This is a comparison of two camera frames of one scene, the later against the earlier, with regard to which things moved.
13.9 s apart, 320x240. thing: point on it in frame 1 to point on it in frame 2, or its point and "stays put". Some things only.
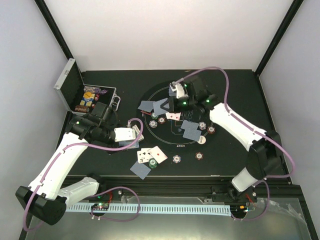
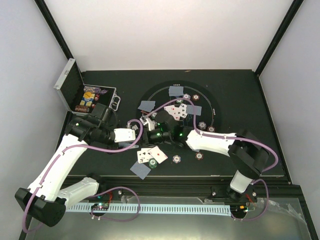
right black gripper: x=173 y=107 to x=148 y=141
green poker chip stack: x=152 y=163 stays put
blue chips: x=202 y=125 stays put
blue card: x=147 y=105 stays put
